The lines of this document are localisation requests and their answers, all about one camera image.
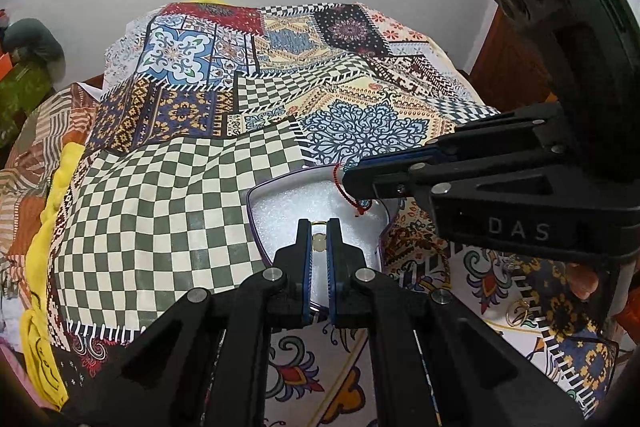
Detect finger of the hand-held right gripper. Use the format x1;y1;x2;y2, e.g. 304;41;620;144
342;157;568;210
356;101;568;180

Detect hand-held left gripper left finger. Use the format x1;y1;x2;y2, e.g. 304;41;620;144
65;218;317;427

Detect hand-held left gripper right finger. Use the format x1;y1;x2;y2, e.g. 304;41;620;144
326;218;587;427

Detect gold ring with white bead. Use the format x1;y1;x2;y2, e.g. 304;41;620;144
308;219;335;254

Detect red string bracelet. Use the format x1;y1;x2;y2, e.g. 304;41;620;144
332;163;374;218

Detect purple-rimmed white tray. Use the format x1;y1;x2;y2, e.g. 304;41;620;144
246;169;402;314

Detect person's right hand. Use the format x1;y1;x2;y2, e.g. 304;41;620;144
569;263;603;300

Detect brown wooden door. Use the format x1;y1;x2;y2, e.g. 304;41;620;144
469;6;557;114

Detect patchwork printed blanket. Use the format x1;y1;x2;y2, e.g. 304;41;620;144
47;1;622;427

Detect gold earrings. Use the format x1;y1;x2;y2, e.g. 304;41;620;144
502;299;537;326

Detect yellow cloth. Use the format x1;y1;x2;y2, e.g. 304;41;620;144
21;142;87;412

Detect striped brown blanket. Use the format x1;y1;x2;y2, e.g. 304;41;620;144
0;82;107;308

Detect dark grey-green cushion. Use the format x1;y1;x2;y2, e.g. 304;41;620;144
2;19;67;78

